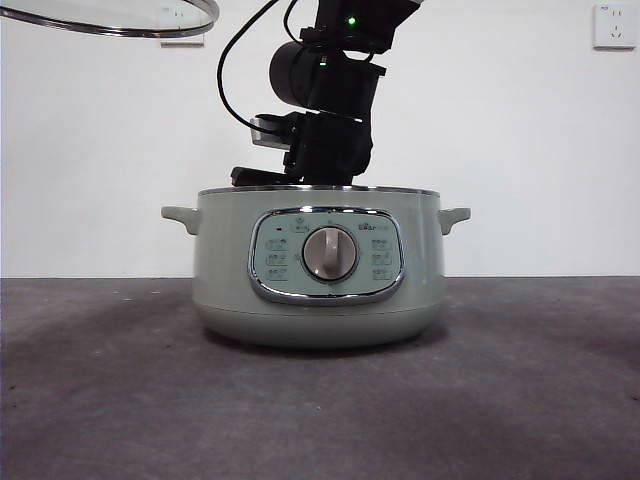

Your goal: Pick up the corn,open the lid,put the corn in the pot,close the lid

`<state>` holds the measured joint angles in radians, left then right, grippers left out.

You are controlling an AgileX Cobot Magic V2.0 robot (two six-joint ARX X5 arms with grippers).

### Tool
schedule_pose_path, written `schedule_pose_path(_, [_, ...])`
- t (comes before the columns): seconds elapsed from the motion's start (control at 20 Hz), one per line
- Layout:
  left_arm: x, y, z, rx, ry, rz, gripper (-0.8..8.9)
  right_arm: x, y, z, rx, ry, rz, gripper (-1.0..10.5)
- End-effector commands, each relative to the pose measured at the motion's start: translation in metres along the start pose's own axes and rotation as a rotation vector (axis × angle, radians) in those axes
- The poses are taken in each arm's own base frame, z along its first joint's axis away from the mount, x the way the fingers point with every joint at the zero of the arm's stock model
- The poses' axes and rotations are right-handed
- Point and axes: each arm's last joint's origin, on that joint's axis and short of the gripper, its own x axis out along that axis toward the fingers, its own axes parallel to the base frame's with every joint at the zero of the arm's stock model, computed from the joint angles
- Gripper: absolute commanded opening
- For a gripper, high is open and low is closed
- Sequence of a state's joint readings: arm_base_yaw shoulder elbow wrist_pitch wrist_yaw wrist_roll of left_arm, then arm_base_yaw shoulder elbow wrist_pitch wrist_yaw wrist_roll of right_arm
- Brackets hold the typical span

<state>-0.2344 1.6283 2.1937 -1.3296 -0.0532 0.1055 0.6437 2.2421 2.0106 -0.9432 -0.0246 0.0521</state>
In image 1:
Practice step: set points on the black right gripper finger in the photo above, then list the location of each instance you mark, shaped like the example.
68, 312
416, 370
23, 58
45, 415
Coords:
265, 176

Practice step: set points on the glass lid with green knob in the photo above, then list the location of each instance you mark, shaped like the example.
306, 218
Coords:
100, 15

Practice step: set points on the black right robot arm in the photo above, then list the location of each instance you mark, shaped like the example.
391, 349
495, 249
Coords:
330, 90

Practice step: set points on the pale green electric cooking pot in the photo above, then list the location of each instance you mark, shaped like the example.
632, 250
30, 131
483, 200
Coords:
225, 280

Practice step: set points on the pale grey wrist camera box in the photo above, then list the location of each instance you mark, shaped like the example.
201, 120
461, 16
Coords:
267, 132

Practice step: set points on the white wall socket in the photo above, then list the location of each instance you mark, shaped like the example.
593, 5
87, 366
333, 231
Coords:
616, 27
182, 41

